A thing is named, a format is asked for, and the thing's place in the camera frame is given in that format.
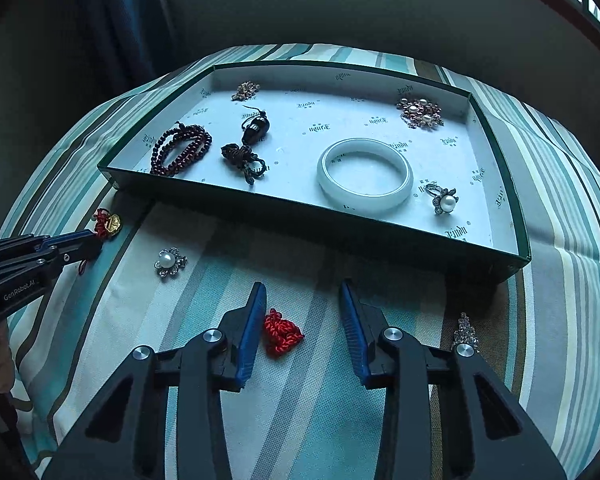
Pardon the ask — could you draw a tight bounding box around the green cardboard box tray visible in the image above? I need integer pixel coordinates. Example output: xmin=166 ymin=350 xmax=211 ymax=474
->
xmin=96 ymin=60 xmax=532 ymax=286

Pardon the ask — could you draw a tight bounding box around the blue curtain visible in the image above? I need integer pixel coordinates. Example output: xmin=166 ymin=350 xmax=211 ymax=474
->
xmin=80 ymin=0 xmax=181 ymax=91

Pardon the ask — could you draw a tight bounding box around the bronze rhinestone brooch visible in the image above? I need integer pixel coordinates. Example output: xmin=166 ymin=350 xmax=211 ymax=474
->
xmin=231 ymin=80 xmax=261 ymax=102

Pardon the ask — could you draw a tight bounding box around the long red knot gold charm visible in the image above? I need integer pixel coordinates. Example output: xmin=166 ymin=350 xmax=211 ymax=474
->
xmin=77 ymin=207 xmax=123 ymax=276

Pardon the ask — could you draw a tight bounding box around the dark red bead bracelet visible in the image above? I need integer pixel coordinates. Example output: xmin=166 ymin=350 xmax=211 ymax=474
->
xmin=149 ymin=121 xmax=214 ymax=177

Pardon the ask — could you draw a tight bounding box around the white jade bangle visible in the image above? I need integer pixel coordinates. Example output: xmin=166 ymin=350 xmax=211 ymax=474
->
xmin=316 ymin=137 xmax=415 ymax=211

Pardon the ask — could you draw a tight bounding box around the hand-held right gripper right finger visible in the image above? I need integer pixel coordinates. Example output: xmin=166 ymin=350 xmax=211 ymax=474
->
xmin=338 ymin=279 xmax=568 ymax=480

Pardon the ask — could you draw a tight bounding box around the small red knot gold charm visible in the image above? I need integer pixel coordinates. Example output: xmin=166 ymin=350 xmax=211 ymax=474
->
xmin=263 ymin=309 xmax=305 ymax=358

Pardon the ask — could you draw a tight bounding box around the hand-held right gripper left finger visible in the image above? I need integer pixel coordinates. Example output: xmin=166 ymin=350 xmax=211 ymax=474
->
xmin=40 ymin=281 xmax=268 ymax=480

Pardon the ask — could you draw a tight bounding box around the silver rhinestone leaf brooch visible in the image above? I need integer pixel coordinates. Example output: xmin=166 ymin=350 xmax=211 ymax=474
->
xmin=451 ymin=311 xmax=481 ymax=353

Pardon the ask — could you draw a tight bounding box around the dark pendant with knot tassel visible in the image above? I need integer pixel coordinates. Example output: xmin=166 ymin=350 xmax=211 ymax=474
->
xmin=220 ymin=106 xmax=272 ymax=186

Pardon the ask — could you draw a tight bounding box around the pearl flower ring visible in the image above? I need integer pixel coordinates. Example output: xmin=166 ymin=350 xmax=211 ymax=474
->
xmin=424 ymin=182 xmax=459 ymax=216

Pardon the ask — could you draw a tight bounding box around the pearl flower brooch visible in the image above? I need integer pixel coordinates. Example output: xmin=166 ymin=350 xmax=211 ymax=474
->
xmin=154 ymin=247 xmax=188 ymax=277

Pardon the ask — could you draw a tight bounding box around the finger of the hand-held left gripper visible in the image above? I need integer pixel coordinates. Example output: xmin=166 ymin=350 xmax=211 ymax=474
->
xmin=0 ymin=238 xmax=104 ymax=281
xmin=0 ymin=230 xmax=99 ymax=261

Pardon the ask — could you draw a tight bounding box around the striped tablecloth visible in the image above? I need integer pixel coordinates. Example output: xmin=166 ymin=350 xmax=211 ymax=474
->
xmin=0 ymin=42 xmax=600 ymax=480

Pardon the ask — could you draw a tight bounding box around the pearl cluster brooch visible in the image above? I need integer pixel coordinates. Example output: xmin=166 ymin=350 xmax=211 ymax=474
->
xmin=396 ymin=96 xmax=445 ymax=131

